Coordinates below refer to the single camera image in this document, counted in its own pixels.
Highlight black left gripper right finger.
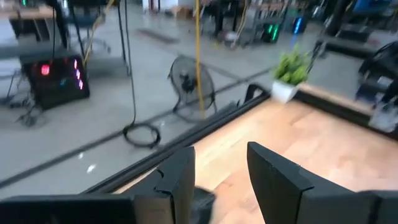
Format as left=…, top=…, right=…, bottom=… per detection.
left=247, top=141, right=398, bottom=224

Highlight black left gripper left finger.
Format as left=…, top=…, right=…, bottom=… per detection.
left=0, top=146, right=197, bottom=224

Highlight small black tray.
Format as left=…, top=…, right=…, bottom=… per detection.
left=192, top=185, right=218, bottom=224

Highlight black floor fan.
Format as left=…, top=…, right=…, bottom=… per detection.
left=167, top=55, right=218, bottom=123

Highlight green plant in white pot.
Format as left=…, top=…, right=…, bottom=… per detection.
left=271, top=42, right=312, bottom=105

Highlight dark floor mat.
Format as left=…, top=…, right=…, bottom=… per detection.
left=135, top=27, right=181, bottom=45

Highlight black computer tower lit fans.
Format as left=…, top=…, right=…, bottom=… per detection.
left=21, top=55, right=91, bottom=111

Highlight computer tower green lights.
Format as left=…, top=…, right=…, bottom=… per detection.
left=262, top=23, right=282, bottom=44

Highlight computer tower blue lights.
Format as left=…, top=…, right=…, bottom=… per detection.
left=291, top=17, right=304, bottom=35

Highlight cardboard box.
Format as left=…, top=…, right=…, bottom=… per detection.
left=169, top=4, right=195, bottom=19

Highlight long wooden desk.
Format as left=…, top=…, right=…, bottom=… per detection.
left=0, top=4, right=55, bottom=19

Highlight black coiled cable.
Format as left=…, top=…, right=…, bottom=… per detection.
left=116, top=0, right=162, bottom=149

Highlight silver arm base bracket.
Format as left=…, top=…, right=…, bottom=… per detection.
left=368, top=102, right=398, bottom=134

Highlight thick yellow hanging cable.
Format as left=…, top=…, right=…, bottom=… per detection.
left=193, top=0, right=206, bottom=119

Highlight thin pale yellow cable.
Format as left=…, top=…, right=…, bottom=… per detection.
left=229, top=0, right=249, bottom=49

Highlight looped yellow cable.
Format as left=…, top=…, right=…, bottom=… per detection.
left=81, top=0, right=116, bottom=68

